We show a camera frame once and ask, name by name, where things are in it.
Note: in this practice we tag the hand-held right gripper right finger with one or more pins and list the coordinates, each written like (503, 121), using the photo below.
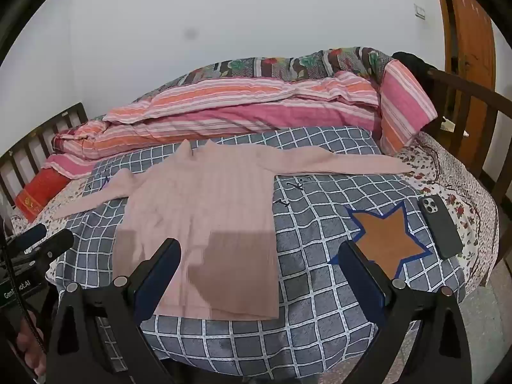
(366, 274)

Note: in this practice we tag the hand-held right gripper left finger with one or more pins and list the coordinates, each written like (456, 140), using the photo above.
(160, 276)

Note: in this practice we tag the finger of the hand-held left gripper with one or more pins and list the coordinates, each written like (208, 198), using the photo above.
(56, 246)
(28, 235)

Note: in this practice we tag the pink ribbed sweater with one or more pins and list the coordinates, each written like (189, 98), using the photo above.
(200, 208)

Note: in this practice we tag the person's left hand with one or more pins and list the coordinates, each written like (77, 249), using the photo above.
(26, 342)

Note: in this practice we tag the red cushion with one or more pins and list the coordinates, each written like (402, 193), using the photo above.
(40, 192)

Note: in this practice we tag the grey checked blanket with stars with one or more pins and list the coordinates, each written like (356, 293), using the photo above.
(312, 288)

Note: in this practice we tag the dark smartphone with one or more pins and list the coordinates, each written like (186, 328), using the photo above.
(440, 226)

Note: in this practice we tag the pink striped pillow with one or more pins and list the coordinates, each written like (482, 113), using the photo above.
(404, 104)

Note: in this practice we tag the pink orange striped quilt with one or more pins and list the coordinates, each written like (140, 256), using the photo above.
(240, 120)

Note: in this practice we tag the dark wooden footboard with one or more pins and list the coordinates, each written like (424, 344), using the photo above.
(480, 96)

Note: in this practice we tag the dark clothing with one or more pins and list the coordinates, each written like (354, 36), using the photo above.
(416, 64)

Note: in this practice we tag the floral patchwork quilt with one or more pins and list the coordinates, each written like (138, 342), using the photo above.
(280, 66)

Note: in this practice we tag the orange wooden door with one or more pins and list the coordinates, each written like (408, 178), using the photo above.
(472, 28)

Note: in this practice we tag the wooden bed frame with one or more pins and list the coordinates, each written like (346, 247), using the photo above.
(452, 176)

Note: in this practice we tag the white wall switch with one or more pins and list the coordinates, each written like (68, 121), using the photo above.
(420, 11)

